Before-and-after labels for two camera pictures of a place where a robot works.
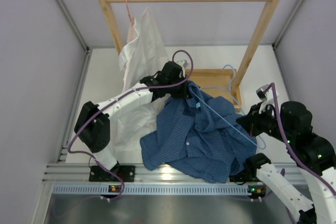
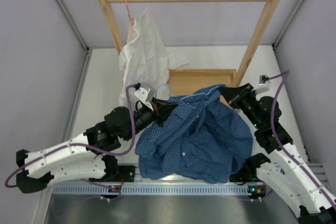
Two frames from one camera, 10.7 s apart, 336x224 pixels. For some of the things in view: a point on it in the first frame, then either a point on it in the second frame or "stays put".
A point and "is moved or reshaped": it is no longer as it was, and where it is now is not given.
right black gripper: x=250 y=122 → x=231 y=94
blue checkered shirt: x=197 y=135 is moved or reshaped
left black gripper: x=184 y=93 → x=161 y=111
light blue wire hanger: x=221 y=114 is moved or reshaped
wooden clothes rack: x=225 y=82 stays put
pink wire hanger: x=132 y=22 stays put
